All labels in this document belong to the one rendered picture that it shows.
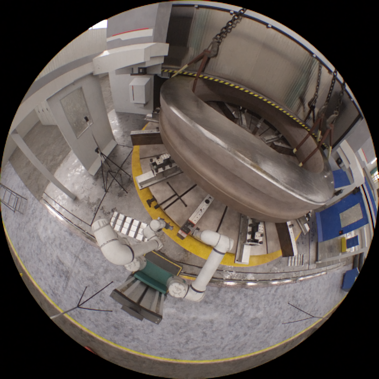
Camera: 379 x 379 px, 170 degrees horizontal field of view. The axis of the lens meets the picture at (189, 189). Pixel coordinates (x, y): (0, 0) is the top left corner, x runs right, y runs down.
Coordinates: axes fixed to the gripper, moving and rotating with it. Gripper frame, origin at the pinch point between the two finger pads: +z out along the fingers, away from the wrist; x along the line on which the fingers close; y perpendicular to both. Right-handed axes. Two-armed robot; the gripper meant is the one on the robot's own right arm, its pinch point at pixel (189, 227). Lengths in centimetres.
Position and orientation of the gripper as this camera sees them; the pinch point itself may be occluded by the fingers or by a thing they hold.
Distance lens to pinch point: 175.5
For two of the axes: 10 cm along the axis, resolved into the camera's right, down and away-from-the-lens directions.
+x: -5.9, 6.7, -4.6
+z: -7.9, -5.9, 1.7
